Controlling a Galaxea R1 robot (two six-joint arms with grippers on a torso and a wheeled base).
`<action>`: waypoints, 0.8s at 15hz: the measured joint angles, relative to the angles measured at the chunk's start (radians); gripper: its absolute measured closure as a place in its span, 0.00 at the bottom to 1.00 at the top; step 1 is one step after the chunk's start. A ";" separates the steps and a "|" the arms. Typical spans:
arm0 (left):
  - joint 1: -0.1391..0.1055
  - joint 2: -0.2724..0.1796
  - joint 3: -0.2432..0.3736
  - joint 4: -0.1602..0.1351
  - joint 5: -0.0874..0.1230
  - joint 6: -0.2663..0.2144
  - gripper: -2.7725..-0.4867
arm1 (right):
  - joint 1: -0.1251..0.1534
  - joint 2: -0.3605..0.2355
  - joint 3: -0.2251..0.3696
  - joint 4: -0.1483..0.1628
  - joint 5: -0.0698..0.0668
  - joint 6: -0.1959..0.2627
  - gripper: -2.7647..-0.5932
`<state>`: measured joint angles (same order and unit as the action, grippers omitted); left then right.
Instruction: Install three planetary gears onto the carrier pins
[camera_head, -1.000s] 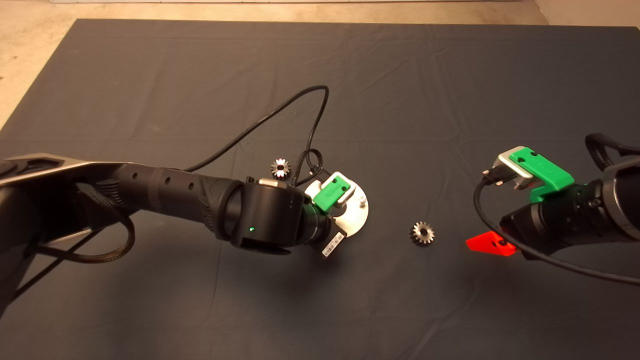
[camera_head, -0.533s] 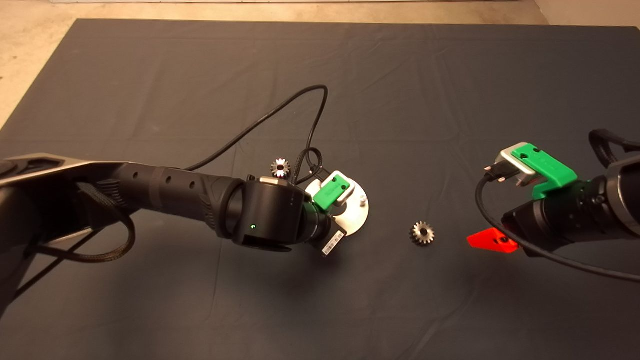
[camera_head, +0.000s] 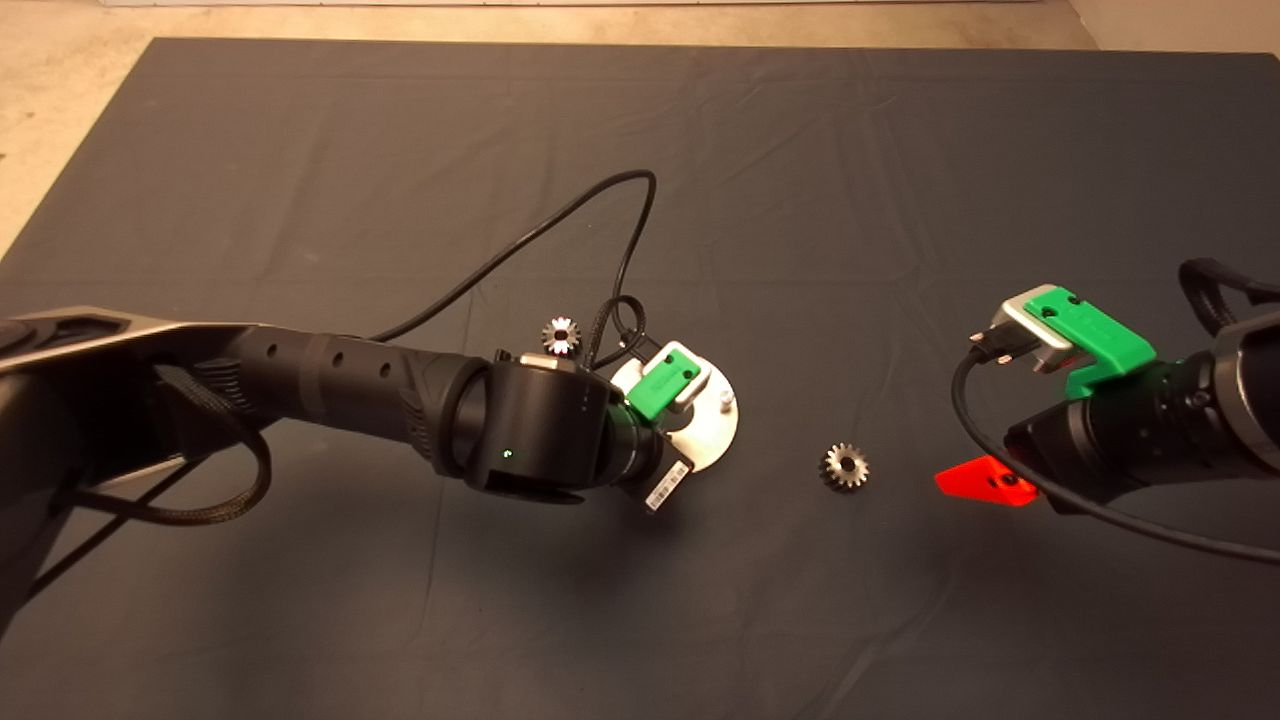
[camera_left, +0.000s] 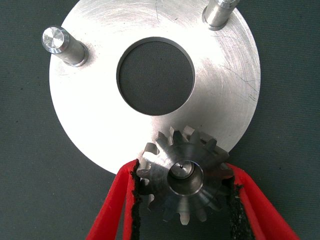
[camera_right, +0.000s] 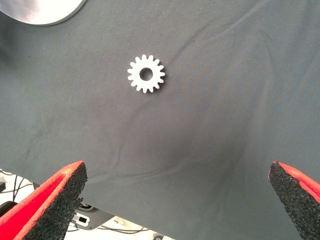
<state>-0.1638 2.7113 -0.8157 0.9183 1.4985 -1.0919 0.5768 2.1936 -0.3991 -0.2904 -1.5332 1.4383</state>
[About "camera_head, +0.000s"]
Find silver camera box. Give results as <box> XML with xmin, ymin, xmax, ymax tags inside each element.
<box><xmin>990</xmin><ymin>297</ymin><xmax>1076</xmax><ymax>376</ymax></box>
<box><xmin>672</xmin><ymin>342</ymin><xmax>713</xmax><ymax>414</ymax></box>

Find green right camera mount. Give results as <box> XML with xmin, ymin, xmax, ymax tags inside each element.
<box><xmin>1030</xmin><ymin>285</ymin><xmax>1158</xmax><ymax>399</ymax></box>

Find silver left camera box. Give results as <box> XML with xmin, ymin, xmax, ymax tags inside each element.
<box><xmin>672</xmin><ymin>342</ymin><xmax>713</xmax><ymax>414</ymax></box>

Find round metal carrier plate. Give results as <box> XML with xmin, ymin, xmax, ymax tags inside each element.
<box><xmin>610</xmin><ymin>352</ymin><xmax>741</xmax><ymax>474</ymax></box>

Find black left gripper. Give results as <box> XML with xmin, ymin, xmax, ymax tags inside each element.
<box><xmin>604</xmin><ymin>400</ymin><xmax>693</xmax><ymax>516</ymax></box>

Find thick braided left arm cable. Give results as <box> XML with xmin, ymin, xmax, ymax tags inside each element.
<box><xmin>60</xmin><ymin>365</ymin><xmax>273</xmax><ymax>528</ymax></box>

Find green left camera mount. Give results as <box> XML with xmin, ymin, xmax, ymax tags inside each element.
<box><xmin>627</xmin><ymin>345</ymin><xmax>701</xmax><ymax>421</ymax></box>

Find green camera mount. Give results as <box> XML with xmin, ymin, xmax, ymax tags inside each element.
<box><xmin>1030</xmin><ymin>285</ymin><xmax>1158</xmax><ymax>399</ymax></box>
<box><xmin>627</xmin><ymin>345</ymin><xmax>701</xmax><ymax>421</ymax></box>

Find braided left wrist cable loop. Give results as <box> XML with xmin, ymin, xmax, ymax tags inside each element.
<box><xmin>585</xmin><ymin>295</ymin><xmax>651</xmax><ymax>371</ymax></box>

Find dark grey table cloth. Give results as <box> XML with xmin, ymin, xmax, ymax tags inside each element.
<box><xmin>0</xmin><ymin>38</ymin><xmax>1280</xmax><ymax>720</ymax></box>

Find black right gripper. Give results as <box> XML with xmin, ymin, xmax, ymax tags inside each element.
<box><xmin>934</xmin><ymin>358</ymin><xmax>1227</xmax><ymax>514</ymax></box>

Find smooth black right camera cable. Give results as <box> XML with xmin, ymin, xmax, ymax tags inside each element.
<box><xmin>950</xmin><ymin>330</ymin><xmax>1280</xmax><ymax>566</ymax></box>

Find silver right camera box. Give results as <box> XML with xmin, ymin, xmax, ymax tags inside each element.
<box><xmin>990</xmin><ymin>297</ymin><xmax>1076</xmax><ymax>376</ymax></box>

